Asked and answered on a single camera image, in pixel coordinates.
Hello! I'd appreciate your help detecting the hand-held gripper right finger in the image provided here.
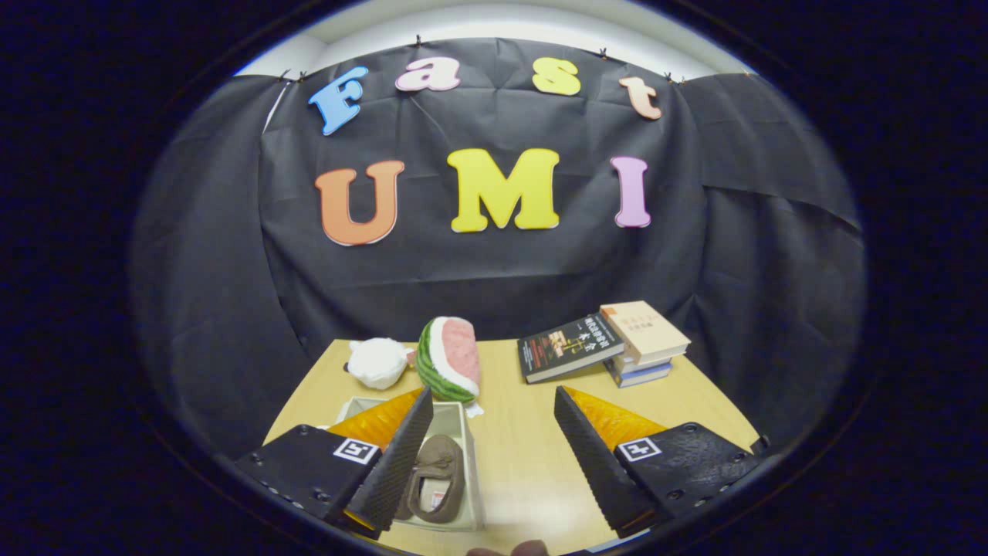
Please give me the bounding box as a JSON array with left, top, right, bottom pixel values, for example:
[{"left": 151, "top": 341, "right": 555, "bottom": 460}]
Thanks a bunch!
[{"left": 553, "top": 386, "right": 761, "bottom": 540}]

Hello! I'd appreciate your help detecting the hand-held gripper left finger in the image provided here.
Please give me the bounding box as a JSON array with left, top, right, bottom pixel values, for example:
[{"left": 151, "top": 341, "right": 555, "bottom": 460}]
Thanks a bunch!
[{"left": 235, "top": 388, "right": 435, "bottom": 540}]

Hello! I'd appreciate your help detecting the grey fabric storage box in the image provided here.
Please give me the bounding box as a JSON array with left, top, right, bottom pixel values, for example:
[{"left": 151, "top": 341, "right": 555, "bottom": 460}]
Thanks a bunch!
[{"left": 333, "top": 395, "right": 486, "bottom": 534}]

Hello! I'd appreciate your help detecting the white plush toy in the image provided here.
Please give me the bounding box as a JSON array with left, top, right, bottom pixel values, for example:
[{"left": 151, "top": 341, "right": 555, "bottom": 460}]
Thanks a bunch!
[{"left": 345, "top": 337, "right": 414, "bottom": 390}]

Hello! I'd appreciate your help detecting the blue cover book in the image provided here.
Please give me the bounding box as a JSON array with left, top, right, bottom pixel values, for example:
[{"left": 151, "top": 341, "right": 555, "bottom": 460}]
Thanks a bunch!
[{"left": 604, "top": 359, "right": 672, "bottom": 388}]

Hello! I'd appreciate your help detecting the watermelon slice plush toy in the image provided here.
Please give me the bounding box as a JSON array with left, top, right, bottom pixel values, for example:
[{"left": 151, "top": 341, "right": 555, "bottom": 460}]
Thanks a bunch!
[{"left": 415, "top": 317, "right": 484, "bottom": 418}]

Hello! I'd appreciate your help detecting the grey cover book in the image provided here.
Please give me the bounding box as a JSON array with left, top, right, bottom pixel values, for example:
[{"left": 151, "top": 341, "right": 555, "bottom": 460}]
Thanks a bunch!
[{"left": 614, "top": 351, "right": 684, "bottom": 375}]

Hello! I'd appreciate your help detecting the black cover book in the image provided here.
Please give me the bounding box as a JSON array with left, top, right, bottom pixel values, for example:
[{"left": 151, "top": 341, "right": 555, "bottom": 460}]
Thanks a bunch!
[{"left": 517, "top": 313, "right": 624, "bottom": 385}]

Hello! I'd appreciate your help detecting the beige cover book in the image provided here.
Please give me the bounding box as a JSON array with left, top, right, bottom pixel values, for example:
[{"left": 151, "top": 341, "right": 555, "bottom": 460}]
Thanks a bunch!
[{"left": 600, "top": 300, "right": 692, "bottom": 366}]

